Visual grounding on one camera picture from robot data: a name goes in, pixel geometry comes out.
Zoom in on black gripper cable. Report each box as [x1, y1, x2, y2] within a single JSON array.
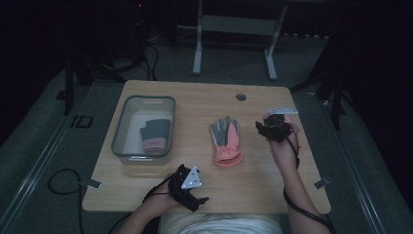
[[106, 174, 178, 234], [282, 130, 335, 234]]

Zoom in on metal table clamp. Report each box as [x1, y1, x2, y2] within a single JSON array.
[[313, 177, 331, 190], [79, 178, 102, 191]]

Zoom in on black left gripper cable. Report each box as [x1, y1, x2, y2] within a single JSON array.
[[106, 174, 178, 234]]

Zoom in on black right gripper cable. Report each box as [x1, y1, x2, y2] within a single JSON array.
[[282, 130, 335, 234]]

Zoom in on person's right hand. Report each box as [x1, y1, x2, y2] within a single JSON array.
[[268, 114, 302, 171]]

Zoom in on pink and grey glove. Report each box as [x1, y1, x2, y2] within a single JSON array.
[[209, 115, 244, 169], [139, 118, 172, 154]]

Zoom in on black rectangular floor bracket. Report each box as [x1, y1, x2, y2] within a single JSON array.
[[69, 114, 94, 129]]

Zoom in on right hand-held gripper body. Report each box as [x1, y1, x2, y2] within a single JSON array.
[[263, 106, 300, 144]]

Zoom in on black cables on floor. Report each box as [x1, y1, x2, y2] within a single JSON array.
[[141, 40, 161, 82]]

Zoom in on black floor cable loop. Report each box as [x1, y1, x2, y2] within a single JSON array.
[[47, 168, 86, 234]]

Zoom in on person's white shirt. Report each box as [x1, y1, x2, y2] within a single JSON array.
[[159, 213, 284, 234]]

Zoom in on black tripod stand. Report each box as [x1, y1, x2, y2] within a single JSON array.
[[56, 53, 148, 117], [289, 61, 350, 132]]

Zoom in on white metal stand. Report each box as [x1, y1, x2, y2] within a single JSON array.
[[192, 0, 288, 82]]

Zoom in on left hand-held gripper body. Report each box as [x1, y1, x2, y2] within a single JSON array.
[[167, 165, 210, 213]]

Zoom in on metal floor rail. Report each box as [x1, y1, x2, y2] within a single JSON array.
[[316, 96, 389, 234], [0, 85, 94, 234]]

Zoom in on grey plastic bin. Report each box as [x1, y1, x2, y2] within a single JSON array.
[[110, 95, 177, 166]]

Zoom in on person's left hand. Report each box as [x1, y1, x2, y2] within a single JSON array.
[[141, 180, 183, 218]]

